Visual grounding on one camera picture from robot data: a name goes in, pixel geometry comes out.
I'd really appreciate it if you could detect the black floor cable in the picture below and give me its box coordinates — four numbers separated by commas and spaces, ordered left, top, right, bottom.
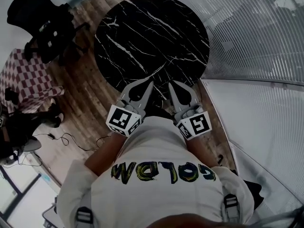
32, 132, 112, 152

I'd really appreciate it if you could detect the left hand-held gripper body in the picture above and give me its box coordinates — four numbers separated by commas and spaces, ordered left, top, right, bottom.
105, 98, 147, 138

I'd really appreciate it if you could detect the white printed shirt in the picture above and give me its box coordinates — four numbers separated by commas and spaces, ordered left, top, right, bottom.
57, 116, 255, 228

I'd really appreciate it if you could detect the person's right forearm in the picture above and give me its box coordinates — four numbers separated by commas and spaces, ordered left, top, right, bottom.
184, 136, 220, 168

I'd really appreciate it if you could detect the person's left forearm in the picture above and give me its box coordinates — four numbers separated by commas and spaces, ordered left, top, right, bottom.
85, 133, 127, 176

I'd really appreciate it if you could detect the grey harness strap buckle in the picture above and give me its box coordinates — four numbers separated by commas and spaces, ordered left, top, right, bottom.
221, 193, 241, 223
75, 206, 95, 228

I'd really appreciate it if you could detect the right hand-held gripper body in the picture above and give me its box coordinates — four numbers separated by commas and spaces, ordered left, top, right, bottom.
174, 103, 213, 142

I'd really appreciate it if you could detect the red white checkered cloth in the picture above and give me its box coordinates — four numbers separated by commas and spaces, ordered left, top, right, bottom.
0, 47, 65, 114

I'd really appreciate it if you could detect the black office chair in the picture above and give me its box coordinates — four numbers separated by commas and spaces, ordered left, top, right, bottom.
6, 0, 91, 67

